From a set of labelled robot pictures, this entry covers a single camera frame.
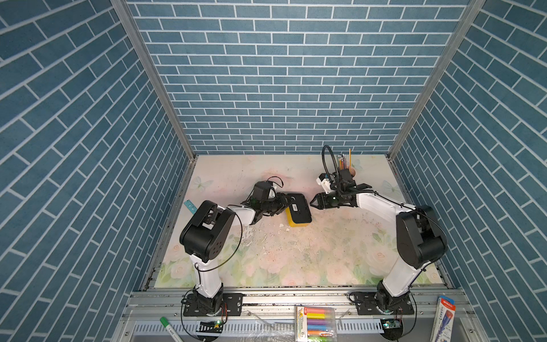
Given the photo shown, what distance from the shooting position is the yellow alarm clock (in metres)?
0.89

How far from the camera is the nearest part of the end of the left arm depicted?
781 mm

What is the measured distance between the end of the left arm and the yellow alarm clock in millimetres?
38
